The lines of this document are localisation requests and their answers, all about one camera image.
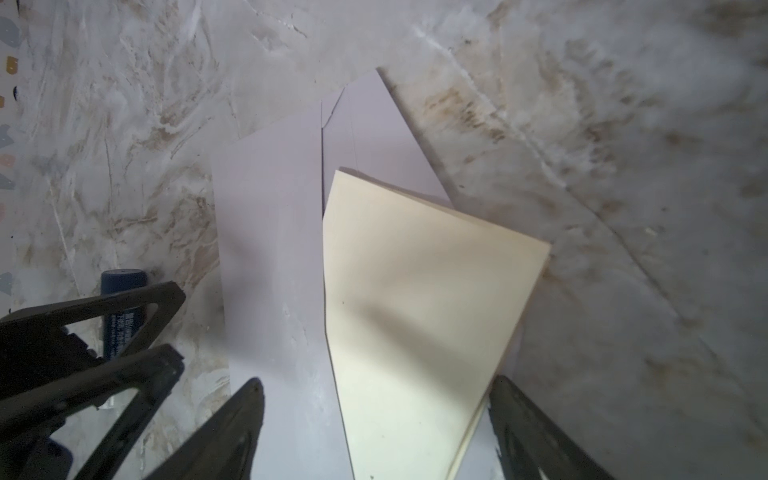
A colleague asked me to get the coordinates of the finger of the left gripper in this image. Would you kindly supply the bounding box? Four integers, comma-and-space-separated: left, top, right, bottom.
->
1, 345, 184, 479
1, 281, 186, 384

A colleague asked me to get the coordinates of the blue white glue stick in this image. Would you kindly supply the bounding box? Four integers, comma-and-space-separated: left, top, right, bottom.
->
98, 268, 149, 412

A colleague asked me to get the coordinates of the beige decorated letter paper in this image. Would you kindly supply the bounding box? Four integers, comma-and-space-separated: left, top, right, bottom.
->
323, 171, 551, 479

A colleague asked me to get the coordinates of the pale lilac envelope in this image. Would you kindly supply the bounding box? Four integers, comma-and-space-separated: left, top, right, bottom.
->
209, 67, 523, 480

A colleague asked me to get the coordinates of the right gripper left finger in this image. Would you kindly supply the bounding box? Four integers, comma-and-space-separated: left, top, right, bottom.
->
149, 378, 265, 479

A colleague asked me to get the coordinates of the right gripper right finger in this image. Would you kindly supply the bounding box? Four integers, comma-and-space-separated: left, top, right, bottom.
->
489, 375, 613, 479

